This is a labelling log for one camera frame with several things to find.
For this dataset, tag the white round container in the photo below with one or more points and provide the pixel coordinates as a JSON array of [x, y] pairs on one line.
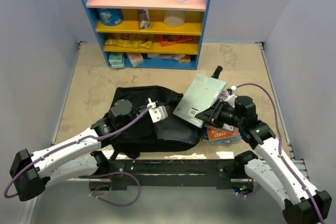
[[174, 18]]

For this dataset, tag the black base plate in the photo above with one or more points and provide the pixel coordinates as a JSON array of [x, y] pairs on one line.
[[218, 173]]

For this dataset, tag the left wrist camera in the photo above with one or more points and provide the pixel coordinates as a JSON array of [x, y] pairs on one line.
[[157, 113]]

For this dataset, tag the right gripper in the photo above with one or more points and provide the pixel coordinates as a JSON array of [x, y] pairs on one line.
[[212, 114]]

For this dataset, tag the grey-green notebook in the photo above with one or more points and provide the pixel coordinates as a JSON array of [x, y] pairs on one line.
[[200, 96]]

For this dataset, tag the small carton box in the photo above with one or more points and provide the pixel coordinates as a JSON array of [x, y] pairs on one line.
[[144, 19]]

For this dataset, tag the blue children's book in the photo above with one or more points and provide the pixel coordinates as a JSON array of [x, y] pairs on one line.
[[225, 142]]

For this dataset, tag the orange snack box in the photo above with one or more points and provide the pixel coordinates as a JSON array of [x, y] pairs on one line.
[[167, 40]]

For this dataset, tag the yellow soap pack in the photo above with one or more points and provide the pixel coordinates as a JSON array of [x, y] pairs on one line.
[[185, 59]]

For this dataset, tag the teal tissue pack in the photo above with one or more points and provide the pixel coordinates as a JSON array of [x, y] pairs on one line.
[[116, 60]]

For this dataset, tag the blue orange book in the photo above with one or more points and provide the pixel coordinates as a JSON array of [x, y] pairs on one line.
[[215, 135]]

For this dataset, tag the black backpack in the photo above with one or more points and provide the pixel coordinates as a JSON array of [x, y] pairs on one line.
[[170, 135]]

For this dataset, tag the blue round can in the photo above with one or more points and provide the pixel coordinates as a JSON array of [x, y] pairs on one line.
[[110, 16]]

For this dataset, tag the pink tissue pack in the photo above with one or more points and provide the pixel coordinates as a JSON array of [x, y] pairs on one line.
[[135, 58]]

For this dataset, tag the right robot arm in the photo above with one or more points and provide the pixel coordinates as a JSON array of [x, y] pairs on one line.
[[267, 164]]

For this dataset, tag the dark blue cartoon book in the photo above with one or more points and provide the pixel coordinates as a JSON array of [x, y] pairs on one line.
[[226, 128]]

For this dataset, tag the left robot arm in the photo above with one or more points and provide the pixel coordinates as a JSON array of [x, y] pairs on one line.
[[32, 172]]

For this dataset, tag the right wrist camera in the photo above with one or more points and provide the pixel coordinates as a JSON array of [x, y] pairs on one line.
[[231, 96]]

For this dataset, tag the blue shelf unit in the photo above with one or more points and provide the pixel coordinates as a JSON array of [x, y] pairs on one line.
[[149, 33]]

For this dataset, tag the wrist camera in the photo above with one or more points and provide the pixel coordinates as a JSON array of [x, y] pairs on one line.
[[231, 96], [157, 113]]

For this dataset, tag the yellow chips bag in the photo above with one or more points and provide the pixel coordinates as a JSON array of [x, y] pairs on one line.
[[133, 41]]

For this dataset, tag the white wrapped packs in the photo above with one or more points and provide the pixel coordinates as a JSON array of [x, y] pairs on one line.
[[175, 57]]

